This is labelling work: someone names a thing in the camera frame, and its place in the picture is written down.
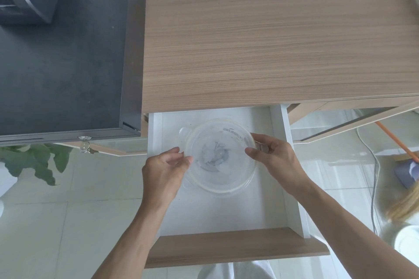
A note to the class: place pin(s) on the person's left hand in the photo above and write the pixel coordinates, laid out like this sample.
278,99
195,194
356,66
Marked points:
160,179

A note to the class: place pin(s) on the person's right hand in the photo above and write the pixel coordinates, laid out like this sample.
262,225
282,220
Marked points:
281,164

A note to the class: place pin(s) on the person's right thumb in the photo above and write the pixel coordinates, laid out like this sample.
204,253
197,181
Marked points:
253,154

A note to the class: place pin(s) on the person's left thumb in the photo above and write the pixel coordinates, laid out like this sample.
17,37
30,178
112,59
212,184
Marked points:
184,161

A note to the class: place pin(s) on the clear plastic lidded container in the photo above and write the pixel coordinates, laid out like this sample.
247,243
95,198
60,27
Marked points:
219,164

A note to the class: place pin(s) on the person's left forearm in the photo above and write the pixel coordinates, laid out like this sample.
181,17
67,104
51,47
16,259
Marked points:
137,242

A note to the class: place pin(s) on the person's right forearm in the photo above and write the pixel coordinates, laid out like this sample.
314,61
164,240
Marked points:
347,229

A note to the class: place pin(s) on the white drawer with wooden front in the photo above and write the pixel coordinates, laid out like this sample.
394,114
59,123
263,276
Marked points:
229,246

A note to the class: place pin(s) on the wooden cabinet door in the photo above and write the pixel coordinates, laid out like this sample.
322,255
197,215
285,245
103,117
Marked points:
343,121

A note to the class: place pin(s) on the clear glass knob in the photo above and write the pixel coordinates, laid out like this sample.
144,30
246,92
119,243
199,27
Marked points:
84,145

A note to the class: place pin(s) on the wooden cabinet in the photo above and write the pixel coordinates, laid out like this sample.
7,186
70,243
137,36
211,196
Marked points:
278,43

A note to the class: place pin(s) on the person's white trousers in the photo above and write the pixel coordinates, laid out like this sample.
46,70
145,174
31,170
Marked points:
235,270

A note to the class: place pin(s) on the dark grey cabinet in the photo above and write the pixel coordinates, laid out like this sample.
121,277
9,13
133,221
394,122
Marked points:
65,76

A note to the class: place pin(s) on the green leafy plant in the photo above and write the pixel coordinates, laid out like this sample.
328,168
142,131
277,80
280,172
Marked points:
36,162

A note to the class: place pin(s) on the grey dustpan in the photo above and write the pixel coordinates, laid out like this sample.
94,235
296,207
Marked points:
407,172

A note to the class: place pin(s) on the white bucket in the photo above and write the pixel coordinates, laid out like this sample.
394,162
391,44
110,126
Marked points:
407,242

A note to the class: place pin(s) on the white plant pot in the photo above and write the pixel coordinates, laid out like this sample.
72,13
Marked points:
5,190

